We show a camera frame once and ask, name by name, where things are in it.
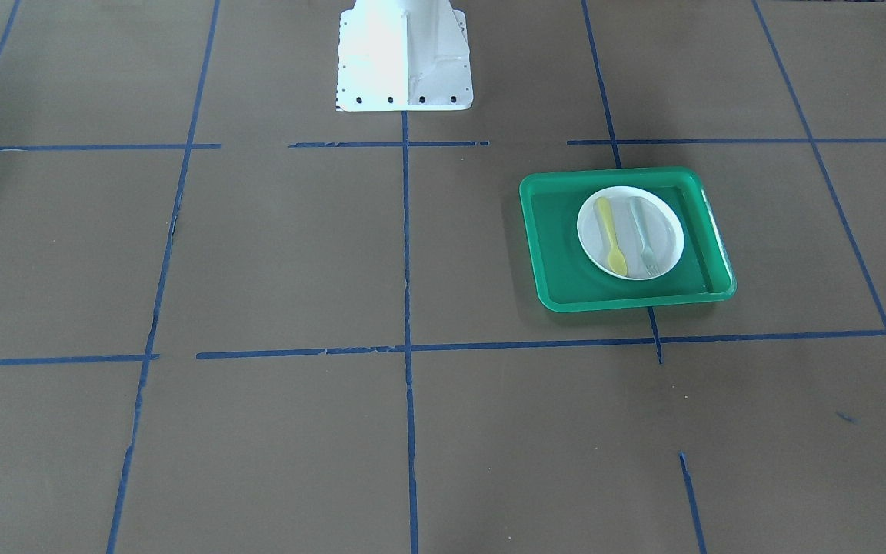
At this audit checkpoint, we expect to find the white round plate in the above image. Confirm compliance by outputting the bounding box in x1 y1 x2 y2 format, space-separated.
576 186 685 282

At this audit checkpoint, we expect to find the yellow plastic spoon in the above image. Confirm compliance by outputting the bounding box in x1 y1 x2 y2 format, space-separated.
595 196 628 277

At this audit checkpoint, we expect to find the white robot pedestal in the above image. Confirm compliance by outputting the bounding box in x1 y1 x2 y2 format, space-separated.
335 1 475 112

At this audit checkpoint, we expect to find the green plastic tray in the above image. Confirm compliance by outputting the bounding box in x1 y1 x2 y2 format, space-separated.
520 167 738 313

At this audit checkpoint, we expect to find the light blue plastic fork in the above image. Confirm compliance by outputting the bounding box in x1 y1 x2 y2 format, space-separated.
629 199 660 278

